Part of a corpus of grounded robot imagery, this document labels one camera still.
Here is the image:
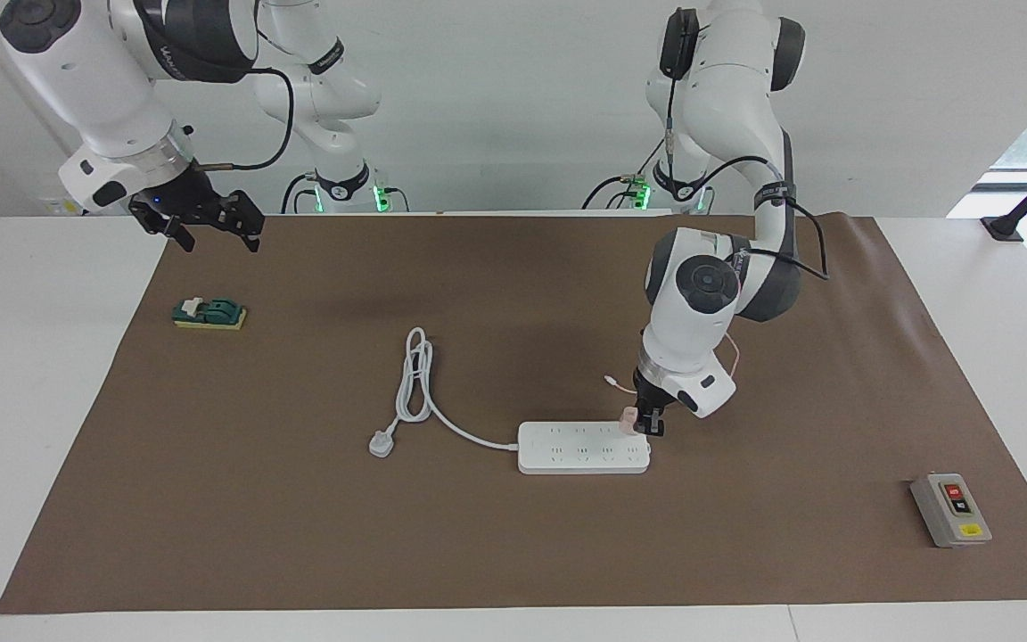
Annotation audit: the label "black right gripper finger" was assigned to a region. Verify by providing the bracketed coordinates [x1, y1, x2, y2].
[159, 214, 196, 251]
[226, 190, 266, 254]

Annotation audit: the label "pink charging cable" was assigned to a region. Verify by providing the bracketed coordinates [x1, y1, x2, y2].
[604, 337, 742, 395]

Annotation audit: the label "white power strip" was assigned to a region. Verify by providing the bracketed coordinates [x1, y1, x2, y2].
[516, 421, 653, 475]

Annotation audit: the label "brown table mat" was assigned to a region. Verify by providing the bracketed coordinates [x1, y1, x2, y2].
[0, 214, 1027, 614]

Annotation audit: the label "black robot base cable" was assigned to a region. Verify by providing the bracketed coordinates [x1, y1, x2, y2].
[580, 134, 719, 213]
[284, 174, 409, 215]

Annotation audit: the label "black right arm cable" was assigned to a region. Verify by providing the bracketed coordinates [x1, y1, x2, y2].
[193, 67, 296, 172]

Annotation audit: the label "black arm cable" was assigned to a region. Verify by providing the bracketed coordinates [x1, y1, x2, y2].
[193, 67, 296, 172]
[661, 9, 833, 283]

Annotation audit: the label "white power cord with plug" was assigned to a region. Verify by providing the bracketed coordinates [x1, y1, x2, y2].
[368, 327, 522, 459]

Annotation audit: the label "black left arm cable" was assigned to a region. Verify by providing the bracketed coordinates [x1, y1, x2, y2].
[661, 9, 833, 283]

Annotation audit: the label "grey on-off switch box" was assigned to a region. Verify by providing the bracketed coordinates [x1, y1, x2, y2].
[910, 473, 993, 548]

